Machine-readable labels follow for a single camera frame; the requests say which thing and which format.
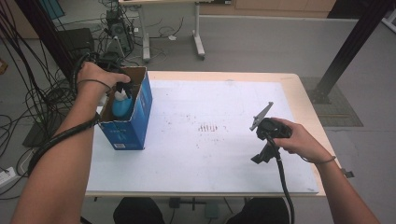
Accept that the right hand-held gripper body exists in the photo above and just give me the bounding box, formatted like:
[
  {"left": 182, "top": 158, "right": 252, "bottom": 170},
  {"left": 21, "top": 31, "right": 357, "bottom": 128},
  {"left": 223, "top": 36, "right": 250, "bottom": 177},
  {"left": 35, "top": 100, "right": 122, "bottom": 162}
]
[{"left": 248, "top": 101, "right": 293, "bottom": 142}]

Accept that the blue spray bottle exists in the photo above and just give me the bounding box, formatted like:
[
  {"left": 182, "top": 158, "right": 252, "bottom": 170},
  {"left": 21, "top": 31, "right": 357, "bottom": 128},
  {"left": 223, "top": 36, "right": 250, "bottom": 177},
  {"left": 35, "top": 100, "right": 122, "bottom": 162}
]
[{"left": 110, "top": 88, "right": 134, "bottom": 119}]

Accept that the black table crossbar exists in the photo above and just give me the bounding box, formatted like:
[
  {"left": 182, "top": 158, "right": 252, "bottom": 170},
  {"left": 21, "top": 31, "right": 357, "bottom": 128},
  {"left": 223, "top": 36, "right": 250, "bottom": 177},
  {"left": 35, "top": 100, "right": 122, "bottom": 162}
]
[{"left": 168, "top": 197, "right": 207, "bottom": 212}]

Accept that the computer tower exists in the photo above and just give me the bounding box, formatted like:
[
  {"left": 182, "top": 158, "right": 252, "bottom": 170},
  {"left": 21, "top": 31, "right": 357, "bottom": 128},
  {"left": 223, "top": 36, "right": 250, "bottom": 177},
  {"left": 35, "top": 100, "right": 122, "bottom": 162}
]
[{"left": 106, "top": 8, "right": 134, "bottom": 54}]

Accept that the dark metal post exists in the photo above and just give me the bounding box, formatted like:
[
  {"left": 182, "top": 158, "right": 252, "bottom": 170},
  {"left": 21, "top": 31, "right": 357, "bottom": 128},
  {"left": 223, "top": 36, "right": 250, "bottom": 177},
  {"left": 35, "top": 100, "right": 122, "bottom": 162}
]
[{"left": 13, "top": 0, "right": 90, "bottom": 94}]

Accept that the bundle of black cables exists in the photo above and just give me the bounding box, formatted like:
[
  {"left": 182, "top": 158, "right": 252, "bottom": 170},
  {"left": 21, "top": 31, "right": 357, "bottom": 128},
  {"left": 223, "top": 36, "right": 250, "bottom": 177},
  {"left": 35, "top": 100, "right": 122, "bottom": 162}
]
[{"left": 0, "top": 0, "right": 94, "bottom": 200}]

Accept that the person's right hand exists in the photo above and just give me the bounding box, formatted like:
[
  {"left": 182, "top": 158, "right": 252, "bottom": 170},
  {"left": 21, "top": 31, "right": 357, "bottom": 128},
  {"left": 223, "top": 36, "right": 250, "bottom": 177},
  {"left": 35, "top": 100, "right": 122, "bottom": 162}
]
[{"left": 270, "top": 117, "right": 337, "bottom": 165}]

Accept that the person's left leg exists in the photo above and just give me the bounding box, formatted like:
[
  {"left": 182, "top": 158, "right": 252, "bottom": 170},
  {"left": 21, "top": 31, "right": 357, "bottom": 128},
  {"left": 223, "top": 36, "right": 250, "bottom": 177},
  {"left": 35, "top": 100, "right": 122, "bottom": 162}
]
[{"left": 112, "top": 196, "right": 165, "bottom": 224}]

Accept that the teal panel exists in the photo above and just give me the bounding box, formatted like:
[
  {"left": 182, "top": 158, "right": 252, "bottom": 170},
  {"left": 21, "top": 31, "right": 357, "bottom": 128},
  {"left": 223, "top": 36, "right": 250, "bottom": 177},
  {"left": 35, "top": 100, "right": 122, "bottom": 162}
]
[{"left": 38, "top": 0, "right": 65, "bottom": 20}]

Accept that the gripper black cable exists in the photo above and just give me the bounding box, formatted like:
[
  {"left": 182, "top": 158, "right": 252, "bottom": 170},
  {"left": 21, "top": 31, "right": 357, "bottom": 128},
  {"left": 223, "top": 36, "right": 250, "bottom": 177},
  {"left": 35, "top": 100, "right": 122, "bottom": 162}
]
[
  {"left": 262, "top": 132, "right": 296, "bottom": 224},
  {"left": 27, "top": 52, "right": 102, "bottom": 176}
]

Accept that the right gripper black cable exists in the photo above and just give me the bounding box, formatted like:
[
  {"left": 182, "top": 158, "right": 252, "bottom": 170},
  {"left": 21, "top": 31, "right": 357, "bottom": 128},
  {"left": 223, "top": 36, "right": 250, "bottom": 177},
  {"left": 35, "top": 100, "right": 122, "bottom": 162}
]
[{"left": 262, "top": 132, "right": 296, "bottom": 224}]

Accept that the grey foot pedal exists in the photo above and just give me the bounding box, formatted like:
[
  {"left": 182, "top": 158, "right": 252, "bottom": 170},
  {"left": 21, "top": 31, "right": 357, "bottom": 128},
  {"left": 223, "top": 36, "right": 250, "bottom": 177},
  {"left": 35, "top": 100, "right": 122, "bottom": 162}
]
[{"left": 204, "top": 200, "right": 220, "bottom": 219}]

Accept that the grey floor mat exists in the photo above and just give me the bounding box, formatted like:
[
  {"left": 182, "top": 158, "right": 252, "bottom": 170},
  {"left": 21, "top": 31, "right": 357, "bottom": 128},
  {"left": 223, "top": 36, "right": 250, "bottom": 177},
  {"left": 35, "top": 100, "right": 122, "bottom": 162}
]
[{"left": 300, "top": 77, "right": 364, "bottom": 128}]

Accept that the person's right leg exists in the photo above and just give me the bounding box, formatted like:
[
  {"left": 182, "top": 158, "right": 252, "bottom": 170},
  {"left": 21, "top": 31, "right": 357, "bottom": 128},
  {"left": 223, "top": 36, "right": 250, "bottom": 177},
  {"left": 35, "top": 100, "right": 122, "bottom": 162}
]
[{"left": 225, "top": 197, "right": 292, "bottom": 224}]

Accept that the white desk frame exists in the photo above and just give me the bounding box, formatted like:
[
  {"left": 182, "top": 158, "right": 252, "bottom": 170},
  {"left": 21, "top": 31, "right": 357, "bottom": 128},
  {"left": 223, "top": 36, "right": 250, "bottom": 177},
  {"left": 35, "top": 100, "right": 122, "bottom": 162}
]
[{"left": 118, "top": 0, "right": 206, "bottom": 63}]

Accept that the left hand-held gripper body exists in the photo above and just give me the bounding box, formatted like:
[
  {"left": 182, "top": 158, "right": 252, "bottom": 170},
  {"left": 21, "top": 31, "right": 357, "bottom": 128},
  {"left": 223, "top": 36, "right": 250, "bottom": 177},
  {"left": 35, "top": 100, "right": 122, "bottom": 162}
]
[{"left": 98, "top": 36, "right": 126, "bottom": 72}]

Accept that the black floor plate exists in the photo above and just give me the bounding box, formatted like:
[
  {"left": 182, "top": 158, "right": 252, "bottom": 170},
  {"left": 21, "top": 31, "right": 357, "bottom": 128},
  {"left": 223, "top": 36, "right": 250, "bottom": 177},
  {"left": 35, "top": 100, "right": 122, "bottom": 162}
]
[{"left": 21, "top": 120, "right": 64, "bottom": 148}]

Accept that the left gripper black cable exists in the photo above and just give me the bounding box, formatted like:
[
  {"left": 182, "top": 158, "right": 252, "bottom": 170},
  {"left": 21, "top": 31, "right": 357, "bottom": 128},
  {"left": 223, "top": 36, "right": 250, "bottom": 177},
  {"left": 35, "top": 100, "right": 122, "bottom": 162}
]
[{"left": 27, "top": 52, "right": 102, "bottom": 176}]

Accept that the white paper sheet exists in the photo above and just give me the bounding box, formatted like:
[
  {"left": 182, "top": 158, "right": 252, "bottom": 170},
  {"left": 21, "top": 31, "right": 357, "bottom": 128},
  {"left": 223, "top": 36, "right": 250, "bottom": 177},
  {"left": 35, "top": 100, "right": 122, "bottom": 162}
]
[{"left": 86, "top": 79, "right": 320, "bottom": 194}]

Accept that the black table clip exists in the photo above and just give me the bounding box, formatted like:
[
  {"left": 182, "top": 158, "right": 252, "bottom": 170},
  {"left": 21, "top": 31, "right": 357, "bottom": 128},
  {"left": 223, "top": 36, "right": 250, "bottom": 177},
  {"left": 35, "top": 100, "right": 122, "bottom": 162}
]
[{"left": 340, "top": 167, "right": 355, "bottom": 179}]

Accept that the blue cardboard box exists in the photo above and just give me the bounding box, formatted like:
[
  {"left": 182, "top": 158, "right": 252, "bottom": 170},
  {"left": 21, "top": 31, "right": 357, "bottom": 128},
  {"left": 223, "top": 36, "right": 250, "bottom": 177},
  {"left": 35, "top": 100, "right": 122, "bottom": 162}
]
[{"left": 97, "top": 65, "right": 153, "bottom": 151}]

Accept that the person's left hand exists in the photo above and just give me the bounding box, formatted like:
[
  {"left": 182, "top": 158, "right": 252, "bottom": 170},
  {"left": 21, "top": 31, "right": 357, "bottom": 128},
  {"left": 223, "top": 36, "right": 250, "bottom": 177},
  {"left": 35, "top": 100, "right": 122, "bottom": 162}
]
[{"left": 76, "top": 61, "right": 133, "bottom": 94}]

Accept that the person's leg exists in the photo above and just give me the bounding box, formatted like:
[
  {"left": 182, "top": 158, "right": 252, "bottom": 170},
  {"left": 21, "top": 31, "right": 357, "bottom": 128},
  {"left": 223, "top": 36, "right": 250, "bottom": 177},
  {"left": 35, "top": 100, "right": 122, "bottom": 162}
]
[
  {"left": 112, "top": 196, "right": 165, "bottom": 224},
  {"left": 225, "top": 197, "right": 292, "bottom": 224}
]

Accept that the black box on floor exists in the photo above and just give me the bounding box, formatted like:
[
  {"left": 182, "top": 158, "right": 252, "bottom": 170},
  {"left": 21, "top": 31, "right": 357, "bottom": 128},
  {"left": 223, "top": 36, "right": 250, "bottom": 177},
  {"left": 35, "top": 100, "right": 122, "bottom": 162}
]
[{"left": 57, "top": 27, "right": 96, "bottom": 63}]

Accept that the white power strip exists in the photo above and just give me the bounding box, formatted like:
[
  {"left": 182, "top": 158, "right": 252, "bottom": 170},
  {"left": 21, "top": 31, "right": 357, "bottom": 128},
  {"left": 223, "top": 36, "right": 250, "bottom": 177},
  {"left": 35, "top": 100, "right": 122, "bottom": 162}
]
[{"left": 0, "top": 166, "right": 17, "bottom": 188}]

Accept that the black band on right wrist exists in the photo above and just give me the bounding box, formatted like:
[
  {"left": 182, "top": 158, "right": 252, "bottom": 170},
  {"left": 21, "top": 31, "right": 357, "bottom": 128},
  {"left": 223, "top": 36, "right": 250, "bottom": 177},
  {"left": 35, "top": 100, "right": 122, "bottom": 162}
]
[{"left": 300, "top": 155, "right": 337, "bottom": 165}]

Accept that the black band on wrist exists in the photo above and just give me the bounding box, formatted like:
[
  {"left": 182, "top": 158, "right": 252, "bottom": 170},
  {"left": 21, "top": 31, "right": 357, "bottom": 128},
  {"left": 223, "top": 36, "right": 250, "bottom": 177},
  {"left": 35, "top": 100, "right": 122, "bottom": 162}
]
[
  {"left": 300, "top": 155, "right": 337, "bottom": 165},
  {"left": 76, "top": 78, "right": 112, "bottom": 92}
]

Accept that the black band on left wrist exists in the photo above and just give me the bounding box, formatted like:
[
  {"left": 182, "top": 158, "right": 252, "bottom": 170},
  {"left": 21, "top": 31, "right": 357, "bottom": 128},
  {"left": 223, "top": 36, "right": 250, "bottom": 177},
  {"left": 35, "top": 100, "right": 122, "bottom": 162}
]
[{"left": 76, "top": 78, "right": 112, "bottom": 92}]

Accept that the black metal post with base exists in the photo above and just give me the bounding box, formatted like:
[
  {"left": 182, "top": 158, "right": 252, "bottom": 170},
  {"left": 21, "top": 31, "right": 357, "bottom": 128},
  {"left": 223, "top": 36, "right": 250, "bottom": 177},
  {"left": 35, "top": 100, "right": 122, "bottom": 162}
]
[{"left": 307, "top": 0, "right": 396, "bottom": 105}]

